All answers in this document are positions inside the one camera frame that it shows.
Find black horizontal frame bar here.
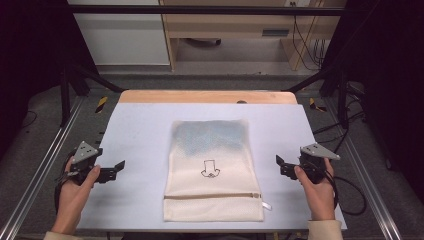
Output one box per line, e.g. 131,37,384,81
65,4,346,17

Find wooden table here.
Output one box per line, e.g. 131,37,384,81
118,89,299,105

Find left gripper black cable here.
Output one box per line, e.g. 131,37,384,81
53,148,78,215

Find cream mesh laundry bag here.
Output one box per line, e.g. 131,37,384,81
162,118,273,223

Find person's left hand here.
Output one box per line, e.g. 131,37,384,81
49,155,102,236

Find light wooden desk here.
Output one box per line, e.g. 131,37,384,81
158,0,348,72

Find aluminium floor rail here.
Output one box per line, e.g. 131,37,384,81
0,95,85,240
323,97,404,240

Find black floor cables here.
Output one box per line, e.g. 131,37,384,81
312,99,367,155

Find bundle of hanging black cables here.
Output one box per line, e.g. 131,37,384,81
289,1,330,72

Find yellow clamp right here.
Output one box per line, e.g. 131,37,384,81
308,97,329,113

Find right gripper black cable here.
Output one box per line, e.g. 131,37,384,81
309,164,340,210

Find yellow clamp left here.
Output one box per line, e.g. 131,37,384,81
94,95,110,115

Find thin black floor cable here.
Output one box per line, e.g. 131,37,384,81
21,110,39,130

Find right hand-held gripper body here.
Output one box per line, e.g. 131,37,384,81
295,142,342,185

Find yellow clamp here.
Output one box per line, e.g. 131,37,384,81
94,95,110,115
308,97,329,113

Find black curtain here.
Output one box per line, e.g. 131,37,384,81
0,0,100,161
320,0,424,196

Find black looped floor cable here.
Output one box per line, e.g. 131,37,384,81
333,175,368,217

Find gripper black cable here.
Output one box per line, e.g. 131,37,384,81
53,148,78,215
309,164,340,210

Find white cabinet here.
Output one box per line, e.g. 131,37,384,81
67,0,171,67

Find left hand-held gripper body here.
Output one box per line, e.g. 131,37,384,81
66,140,105,186

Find black frame leg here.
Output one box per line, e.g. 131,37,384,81
282,61,352,130
59,63,126,128

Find white foam mat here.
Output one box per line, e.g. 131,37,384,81
75,102,348,233

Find person's right hand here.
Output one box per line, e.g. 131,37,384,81
293,157,336,222

